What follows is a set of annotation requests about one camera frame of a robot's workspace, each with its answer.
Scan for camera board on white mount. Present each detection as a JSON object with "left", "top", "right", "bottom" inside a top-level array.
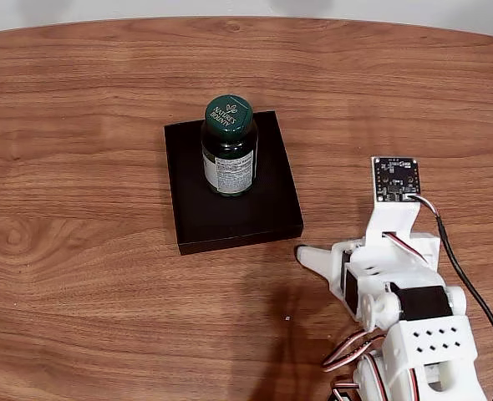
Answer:
[{"left": 365, "top": 156, "right": 423, "bottom": 251}]

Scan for green-capped pill bottle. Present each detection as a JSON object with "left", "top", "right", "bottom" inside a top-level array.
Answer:
[{"left": 201, "top": 94, "right": 258, "bottom": 198}]

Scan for red white black servo wire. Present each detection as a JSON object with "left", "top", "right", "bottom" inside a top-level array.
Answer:
[
  {"left": 321, "top": 328, "right": 386, "bottom": 373},
  {"left": 332, "top": 373, "right": 363, "bottom": 401}
]

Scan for black open cardboard box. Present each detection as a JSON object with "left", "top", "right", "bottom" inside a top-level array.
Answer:
[{"left": 164, "top": 110, "right": 305, "bottom": 256}]

